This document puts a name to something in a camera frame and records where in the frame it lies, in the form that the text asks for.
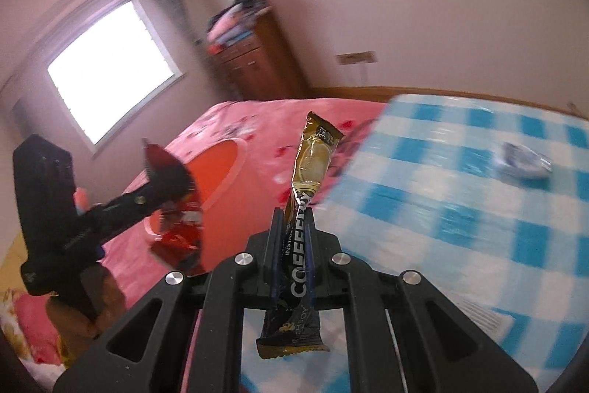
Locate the red snack packet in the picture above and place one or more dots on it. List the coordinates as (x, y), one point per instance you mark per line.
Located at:
(182, 236)

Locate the orange plastic bin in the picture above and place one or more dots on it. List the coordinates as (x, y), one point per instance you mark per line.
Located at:
(216, 172)

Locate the gold black coffee stick packet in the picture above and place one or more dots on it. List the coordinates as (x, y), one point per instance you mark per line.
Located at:
(313, 153)

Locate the wooden bed frame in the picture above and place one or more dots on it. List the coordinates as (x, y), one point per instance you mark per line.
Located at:
(414, 91)

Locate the pink floral pillow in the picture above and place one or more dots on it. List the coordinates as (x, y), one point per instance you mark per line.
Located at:
(27, 319)

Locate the wooden cabinet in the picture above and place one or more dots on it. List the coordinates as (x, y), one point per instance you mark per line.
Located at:
(262, 61)

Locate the beige wall socket panel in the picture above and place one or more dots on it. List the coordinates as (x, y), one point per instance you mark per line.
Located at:
(356, 58)

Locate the soft tissue pack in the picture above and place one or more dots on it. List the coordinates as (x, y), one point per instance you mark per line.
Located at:
(520, 160)

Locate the white printed paper sheet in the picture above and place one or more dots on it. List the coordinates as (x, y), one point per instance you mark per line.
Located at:
(487, 317)

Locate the bright window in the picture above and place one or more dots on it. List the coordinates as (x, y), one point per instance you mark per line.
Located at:
(110, 70)

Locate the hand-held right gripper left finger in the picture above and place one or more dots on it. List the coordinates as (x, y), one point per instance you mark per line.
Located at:
(276, 236)

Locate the grey curtain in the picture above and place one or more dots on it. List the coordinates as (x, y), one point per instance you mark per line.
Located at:
(168, 1)

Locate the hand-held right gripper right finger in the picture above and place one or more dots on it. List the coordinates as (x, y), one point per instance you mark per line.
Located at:
(311, 236)

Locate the pile of folded blankets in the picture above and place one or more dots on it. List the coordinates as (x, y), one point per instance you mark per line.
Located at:
(230, 29)

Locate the pink printed bedsheet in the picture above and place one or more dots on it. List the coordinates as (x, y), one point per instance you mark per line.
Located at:
(221, 121)

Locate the person's left forearm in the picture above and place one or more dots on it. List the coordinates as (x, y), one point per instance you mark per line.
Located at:
(73, 324)

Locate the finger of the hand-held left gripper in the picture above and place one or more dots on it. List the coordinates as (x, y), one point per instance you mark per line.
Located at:
(147, 195)

